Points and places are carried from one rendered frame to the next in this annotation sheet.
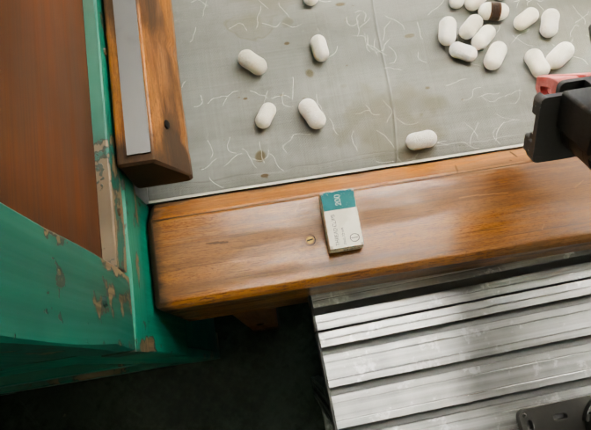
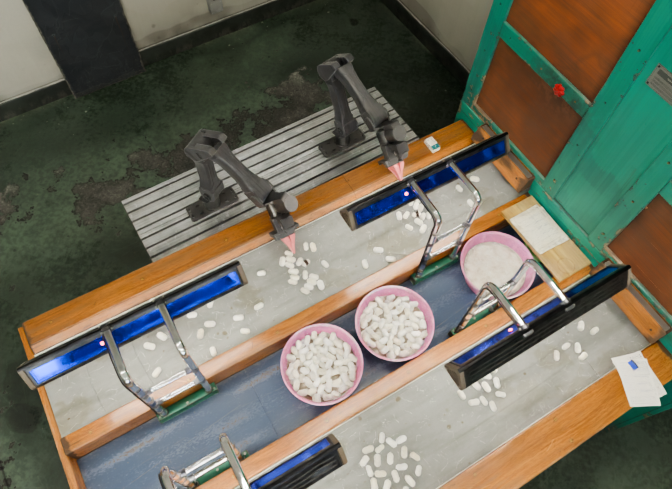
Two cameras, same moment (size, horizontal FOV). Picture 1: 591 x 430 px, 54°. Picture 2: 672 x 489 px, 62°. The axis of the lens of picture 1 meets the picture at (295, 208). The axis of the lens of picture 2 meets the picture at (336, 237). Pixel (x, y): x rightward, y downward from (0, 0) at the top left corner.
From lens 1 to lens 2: 1.99 m
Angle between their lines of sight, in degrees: 43
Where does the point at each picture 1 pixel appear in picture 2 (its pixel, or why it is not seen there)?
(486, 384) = (374, 142)
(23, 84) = (501, 94)
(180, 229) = (467, 134)
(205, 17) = (495, 189)
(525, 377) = (365, 146)
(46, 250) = (480, 74)
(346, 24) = (455, 200)
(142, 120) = (487, 131)
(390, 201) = (422, 154)
